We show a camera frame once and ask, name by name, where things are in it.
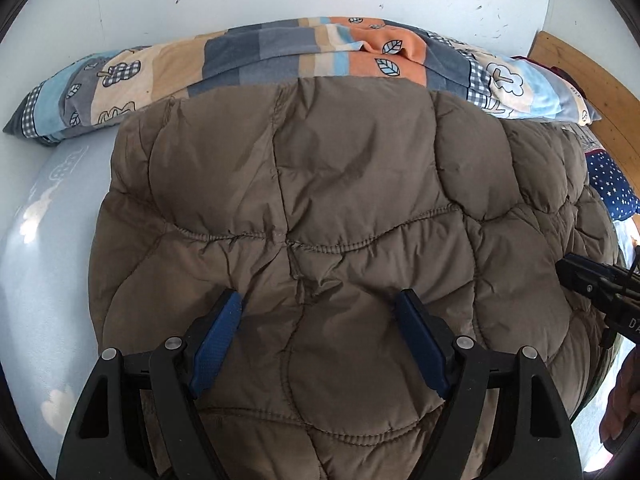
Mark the brown quilted puffer jacket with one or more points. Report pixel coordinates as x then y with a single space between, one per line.
318 200

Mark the light blue bed sheet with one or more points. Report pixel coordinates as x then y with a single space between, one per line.
50 343

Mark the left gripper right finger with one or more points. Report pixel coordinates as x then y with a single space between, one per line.
428 338

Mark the person right hand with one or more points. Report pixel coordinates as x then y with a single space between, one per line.
623 398

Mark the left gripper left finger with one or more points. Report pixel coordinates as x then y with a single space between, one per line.
208 340

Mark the navy star pattern pillow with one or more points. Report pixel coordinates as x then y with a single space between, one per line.
612 186

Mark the wooden headboard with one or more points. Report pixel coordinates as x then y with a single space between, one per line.
618 129

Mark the patchwork patterned rolled blanket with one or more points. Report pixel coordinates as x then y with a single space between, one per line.
100 89

